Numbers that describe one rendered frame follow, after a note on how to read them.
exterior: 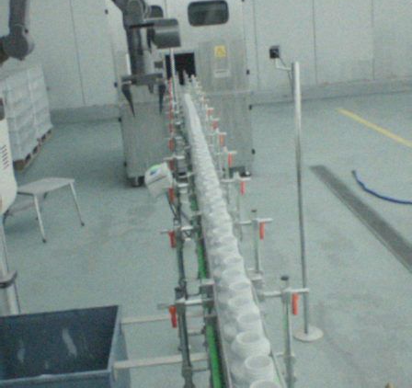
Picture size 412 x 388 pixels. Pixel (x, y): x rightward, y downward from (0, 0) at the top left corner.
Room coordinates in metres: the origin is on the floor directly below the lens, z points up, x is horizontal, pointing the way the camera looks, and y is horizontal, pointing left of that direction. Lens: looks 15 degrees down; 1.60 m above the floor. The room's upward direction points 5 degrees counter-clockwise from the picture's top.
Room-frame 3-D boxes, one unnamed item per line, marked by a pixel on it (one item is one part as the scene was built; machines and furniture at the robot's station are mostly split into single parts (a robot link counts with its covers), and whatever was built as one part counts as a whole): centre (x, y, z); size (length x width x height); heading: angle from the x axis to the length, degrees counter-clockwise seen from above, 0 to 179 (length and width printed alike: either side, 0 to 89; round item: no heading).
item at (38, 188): (5.08, 1.42, 0.21); 0.61 x 0.47 x 0.41; 55
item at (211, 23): (7.00, 0.13, 1.05); 1.60 x 1.40 x 2.10; 2
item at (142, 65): (1.50, 0.12, 1.51); 0.10 x 0.07 x 0.07; 92
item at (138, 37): (1.50, 0.11, 1.57); 0.07 x 0.06 x 0.07; 93
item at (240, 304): (0.90, -0.04, 1.08); 0.06 x 0.06 x 0.17
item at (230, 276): (1.02, -0.04, 1.08); 0.06 x 0.06 x 0.17
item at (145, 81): (1.50, 0.10, 1.44); 0.07 x 0.07 x 0.09; 2
